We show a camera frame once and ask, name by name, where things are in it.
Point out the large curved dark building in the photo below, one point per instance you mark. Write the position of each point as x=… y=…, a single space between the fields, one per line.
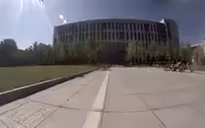
x=113 y=33

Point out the pale stone strip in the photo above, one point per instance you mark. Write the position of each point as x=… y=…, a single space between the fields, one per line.
x=98 y=100

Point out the pale concrete slab plaza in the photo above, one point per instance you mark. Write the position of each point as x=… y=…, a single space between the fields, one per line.
x=146 y=96

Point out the row of trees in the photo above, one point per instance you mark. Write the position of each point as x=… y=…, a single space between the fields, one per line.
x=40 y=55

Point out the row of parked bicycles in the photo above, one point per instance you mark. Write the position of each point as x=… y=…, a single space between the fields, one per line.
x=178 y=67

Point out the green grass lawn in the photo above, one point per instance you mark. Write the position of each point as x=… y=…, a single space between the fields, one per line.
x=26 y=76

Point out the dark kerb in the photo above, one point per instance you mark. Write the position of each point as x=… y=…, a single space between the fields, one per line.
x=30 y=90

